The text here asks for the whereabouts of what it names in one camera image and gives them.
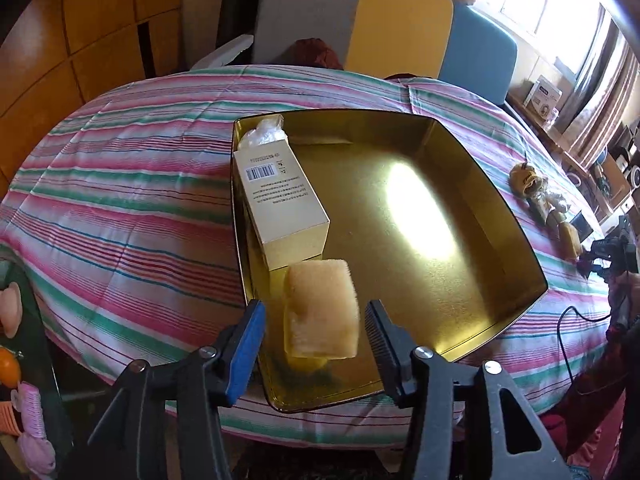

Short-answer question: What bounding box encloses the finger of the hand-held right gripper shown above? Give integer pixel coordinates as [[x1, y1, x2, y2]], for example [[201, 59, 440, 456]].
[[579, 252, 608, 277]]

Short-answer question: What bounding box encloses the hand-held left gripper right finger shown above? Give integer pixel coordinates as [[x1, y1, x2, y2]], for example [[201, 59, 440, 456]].
[[364, 299, 573, 480]]

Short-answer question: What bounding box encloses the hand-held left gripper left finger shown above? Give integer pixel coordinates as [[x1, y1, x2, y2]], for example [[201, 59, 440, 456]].
[[60, 299, 267, 480]]

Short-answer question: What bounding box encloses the yellow sponge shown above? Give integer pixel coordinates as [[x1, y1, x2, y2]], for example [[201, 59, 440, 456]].
[[282, 259, 361, 361]]

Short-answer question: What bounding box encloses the gold tin tray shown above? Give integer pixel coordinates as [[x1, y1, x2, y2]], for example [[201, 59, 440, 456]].
[[231, 108, 549, 414]]

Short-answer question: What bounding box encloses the person's right forearm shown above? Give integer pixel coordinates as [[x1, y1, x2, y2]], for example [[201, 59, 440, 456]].
[[542, 272, 640, 463]]

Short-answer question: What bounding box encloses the yellow block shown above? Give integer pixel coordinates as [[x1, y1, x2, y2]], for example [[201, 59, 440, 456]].
[[559, 221, 584, 260]]

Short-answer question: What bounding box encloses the small black box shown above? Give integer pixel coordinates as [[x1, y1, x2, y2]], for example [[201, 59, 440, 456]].
[[570, 212, 594, 239]]

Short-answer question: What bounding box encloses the wooden toy piece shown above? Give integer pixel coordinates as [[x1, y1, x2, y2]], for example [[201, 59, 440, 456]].
[[529, 190, 572, 227]]

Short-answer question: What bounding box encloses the yellow toy figure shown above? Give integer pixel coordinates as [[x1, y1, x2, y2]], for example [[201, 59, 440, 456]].
[[509, 162, 546, 197]]

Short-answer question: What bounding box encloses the gold cardboard box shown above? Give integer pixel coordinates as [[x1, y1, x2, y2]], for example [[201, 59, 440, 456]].
[[232, 138, 332, 272]]

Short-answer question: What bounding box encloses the striped curtain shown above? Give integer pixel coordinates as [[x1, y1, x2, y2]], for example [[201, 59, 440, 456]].
[[555, 10, 640, 157]]

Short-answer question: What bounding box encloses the white box with blue print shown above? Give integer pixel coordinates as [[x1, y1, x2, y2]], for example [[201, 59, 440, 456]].
[[524, 76, 564, 111]]

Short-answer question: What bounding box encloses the striped tablecloth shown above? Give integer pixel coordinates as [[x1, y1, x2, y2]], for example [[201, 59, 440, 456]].
[[0, 63, 618, 448]]

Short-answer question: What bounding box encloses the pink hair roller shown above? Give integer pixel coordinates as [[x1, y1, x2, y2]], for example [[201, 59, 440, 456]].
[[17, 432, 57, 475], [19, 382, 47, 438]]

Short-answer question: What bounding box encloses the clear plastic bag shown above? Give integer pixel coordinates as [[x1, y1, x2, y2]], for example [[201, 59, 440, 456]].
[[237, 114, 290, 150]]

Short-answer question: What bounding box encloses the orange ball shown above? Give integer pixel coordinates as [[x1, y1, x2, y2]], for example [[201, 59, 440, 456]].
[[0, 347, 22, 389]]

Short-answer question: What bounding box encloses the pink round item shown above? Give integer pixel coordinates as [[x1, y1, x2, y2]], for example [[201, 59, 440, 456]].
[[0, 282, 22, 339]]

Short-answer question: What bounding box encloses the blue chair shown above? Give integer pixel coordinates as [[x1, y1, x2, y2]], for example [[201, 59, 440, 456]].
[[437, 2, 518, 106]]

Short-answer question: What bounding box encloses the orange comb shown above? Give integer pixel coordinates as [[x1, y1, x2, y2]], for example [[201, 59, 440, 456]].
[[0, 402, 24, 437]]

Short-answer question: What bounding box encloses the yellow chair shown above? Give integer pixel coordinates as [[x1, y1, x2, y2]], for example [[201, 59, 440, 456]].
[[345, 0, 455, 81]]

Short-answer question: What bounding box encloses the dark red cloth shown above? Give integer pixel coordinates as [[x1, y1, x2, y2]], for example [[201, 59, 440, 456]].
[[285, 38, 346, 71]]

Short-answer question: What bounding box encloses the grey chair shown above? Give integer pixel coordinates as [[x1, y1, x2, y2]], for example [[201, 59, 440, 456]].
[[192, 0, 363, 71]]

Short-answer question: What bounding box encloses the black cable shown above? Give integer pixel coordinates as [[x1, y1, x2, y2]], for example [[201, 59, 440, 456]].
[[557, 305, 613, 396]]

